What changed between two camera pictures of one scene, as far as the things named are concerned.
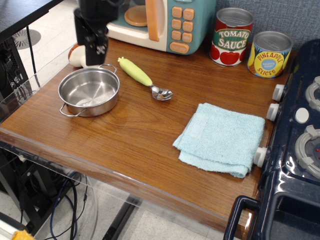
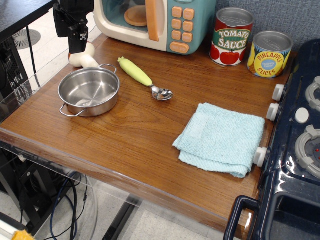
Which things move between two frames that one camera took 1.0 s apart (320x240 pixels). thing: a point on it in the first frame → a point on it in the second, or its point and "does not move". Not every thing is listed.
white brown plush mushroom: x=77 y=56 does not move
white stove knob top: x=277 y=92 does not move
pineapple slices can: x=270 y=54 does not move
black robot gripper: x=91 y=18 → x=70 y=19
